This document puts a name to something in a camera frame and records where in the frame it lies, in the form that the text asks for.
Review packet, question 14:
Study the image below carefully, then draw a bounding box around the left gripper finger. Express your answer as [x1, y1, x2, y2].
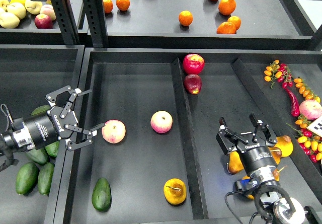
[64, 123, 105, 151]
[46, 85, 92, 119]

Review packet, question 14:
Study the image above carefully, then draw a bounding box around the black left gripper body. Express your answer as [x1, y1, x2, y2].
[21, 106, 78, 150]

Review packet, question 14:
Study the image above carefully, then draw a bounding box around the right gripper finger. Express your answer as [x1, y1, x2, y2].
[216, 117, 250, 155]
[249, 113, 277, 146]

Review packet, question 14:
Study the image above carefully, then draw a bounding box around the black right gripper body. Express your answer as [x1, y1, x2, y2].
[237, 132, 277, 174]

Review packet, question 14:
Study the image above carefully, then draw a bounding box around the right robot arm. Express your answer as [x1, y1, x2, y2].
[216, 114, 321, 223]

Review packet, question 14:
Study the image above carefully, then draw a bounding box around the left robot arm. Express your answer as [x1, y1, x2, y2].
[1, 85, 105, 171]

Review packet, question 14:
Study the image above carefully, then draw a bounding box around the yellow pear with stem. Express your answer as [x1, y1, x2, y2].
[268, 146, 282, 164]

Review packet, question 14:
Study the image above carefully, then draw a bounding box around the yellow pear by divider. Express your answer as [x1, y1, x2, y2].
[274, 135, 293, 158]

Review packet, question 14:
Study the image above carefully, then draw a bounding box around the green avocado top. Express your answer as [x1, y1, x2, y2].
[31, 105, 52, 116]

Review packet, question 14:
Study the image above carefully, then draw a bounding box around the yellow pear front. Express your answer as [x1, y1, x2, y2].
[241, 167, 286, 200]

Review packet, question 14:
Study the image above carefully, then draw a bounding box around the green avocado dark flat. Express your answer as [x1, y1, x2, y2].
[26, 148, 49, 166]

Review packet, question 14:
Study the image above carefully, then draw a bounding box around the red chili pepper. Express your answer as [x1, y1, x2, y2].
[285, 88, 300, 117]

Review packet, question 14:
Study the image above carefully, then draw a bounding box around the lower cherry tomato bunch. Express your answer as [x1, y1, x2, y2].
[287, 114, 321, 164]

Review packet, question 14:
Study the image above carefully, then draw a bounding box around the cherry tomato bunch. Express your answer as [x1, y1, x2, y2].
[264, 59, 293, 89]
[287, 114, 321, 164]

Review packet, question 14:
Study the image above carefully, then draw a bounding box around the pink apple left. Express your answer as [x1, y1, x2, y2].
[102, 119, 126, 144]

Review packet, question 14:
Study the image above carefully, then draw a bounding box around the pink apple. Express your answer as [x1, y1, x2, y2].
[150, 111, 173, 134]
[102, 119, 126, 144]

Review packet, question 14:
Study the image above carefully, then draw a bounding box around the white marker tag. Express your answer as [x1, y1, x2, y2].
[307, 116, 322, 137]

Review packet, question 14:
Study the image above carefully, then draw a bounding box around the black left tray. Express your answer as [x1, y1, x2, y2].
[1, 45, 84, 223]

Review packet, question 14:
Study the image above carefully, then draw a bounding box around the pink apple right tray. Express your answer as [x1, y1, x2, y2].
[299, 99, 321, 120]

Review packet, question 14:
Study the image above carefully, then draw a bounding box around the orange cherry tomato vine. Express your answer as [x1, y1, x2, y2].
[293, 78, 320, 103]

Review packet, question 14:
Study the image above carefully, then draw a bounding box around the dark red apple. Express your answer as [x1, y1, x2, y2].
[184, 74, 202, 95]

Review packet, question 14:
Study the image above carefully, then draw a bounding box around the upper cherry tomato bunch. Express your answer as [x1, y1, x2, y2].
[264, 59, 293, 89]

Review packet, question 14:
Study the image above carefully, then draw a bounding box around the pink apple centre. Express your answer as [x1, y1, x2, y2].
[150, 111, 173, 134]

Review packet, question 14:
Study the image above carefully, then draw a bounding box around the large black divided tray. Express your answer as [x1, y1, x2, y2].
[65, 48, 321, 223]

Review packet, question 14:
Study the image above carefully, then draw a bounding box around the red apple on shelf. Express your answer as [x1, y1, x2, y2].
[34, 14, 53, 29]

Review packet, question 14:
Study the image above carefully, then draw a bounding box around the bright red apple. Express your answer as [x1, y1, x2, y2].
[183, 53, 205, 74]

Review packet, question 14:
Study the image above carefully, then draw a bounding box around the pale peach on shelf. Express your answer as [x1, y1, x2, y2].
[40, 4, 56, 21]

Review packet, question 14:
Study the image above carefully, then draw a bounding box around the orange far left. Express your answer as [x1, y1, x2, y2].
[103, 0, 113, 14]

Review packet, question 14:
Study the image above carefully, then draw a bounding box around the yellow apple on shelf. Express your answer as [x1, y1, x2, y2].
[25, 0, 43, 15]

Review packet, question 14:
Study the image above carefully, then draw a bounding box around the pale yellow apple front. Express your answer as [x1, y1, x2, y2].
[0, 12, 20, 29]

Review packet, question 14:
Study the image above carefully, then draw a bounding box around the pale yellow apple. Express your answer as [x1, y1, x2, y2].
[7, 3, 27, 20]
[0, 12, 20, 29]

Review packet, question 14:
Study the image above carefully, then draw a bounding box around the pale yellow apple middle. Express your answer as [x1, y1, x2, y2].
[7, 3, 27, 20]

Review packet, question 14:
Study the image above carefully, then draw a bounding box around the yellow lemon on shelf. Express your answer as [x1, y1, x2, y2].
[10, 0, 26, 5]

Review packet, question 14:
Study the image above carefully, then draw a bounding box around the orange front right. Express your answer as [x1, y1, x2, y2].
[216, 22, 236, 34]

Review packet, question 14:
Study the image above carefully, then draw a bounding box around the black upright post left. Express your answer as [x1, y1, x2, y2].
[51, 0, 80, 45]

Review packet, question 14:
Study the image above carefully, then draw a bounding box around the black upright post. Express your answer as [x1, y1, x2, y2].
[83, 0, 109, 48]
[51, 0, 80, 45]

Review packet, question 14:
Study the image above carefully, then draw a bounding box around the black upright post right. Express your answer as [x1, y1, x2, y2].
[83, 0, 109, 48]

